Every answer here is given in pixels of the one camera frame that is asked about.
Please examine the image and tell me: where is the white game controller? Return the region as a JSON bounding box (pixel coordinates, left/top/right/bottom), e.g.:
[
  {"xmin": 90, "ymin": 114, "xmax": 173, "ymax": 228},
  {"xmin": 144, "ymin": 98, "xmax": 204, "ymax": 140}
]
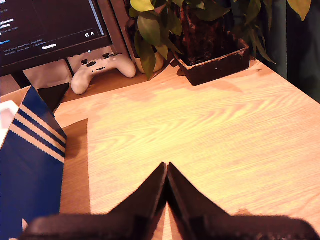
[{"xmin": 70, "ymin": 51, "xmax": 137, "ymax": 96}]

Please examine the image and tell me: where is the small green leafy plant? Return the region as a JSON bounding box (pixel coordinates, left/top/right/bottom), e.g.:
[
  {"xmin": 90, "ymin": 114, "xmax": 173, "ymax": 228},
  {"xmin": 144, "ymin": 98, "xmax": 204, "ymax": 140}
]
[{"xmin": 133, "ymin": 11, "xmax": 183, "ymax": 81}]

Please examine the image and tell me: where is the small white plant pot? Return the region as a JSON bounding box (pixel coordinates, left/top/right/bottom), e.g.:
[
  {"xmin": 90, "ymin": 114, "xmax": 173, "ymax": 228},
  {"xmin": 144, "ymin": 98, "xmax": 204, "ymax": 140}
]
[{"xmin": 133, "ymin": 51, "xmax": 166, "ymax": 75}]

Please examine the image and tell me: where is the large green leafy plant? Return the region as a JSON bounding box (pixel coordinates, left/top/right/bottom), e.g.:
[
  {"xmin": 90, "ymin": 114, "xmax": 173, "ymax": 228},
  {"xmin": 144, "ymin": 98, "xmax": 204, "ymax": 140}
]
[{"xmin": 128, "ymin": 0, "xmax": 313, "ymax": 66}]

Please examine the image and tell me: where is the blue striped shoebox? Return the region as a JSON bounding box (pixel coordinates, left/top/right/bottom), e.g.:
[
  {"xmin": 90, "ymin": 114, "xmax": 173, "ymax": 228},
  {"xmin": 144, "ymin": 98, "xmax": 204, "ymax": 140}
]
[{"xmin": 0, "ymin": 85, "xmax": 68, "ymax": 240}]

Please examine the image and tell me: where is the dark square plant pot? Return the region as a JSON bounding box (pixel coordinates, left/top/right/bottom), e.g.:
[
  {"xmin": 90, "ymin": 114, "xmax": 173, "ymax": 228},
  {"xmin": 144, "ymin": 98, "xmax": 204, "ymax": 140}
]
[{"xmin": 173, "ymin": 38, "xmax": 251, "ymax": 87}]

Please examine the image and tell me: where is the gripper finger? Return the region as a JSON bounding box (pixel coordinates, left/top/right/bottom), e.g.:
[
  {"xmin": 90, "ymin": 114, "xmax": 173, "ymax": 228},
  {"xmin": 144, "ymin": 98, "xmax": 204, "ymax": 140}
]
[
  {"xmin": 109, "ymin": 162, "xmax": 168, "ymax": 240},
  {"xmin": 166, "ymin": 162, "xmax": 234, "ymax": 240}
]

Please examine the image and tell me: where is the black wide computer monitor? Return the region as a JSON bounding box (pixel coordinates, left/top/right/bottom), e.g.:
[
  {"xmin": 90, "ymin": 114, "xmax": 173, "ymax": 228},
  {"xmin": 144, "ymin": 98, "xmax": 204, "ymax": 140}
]
[{"xmin": 0, "ymin": 0, "xmax": 115, "ymax": 77}]

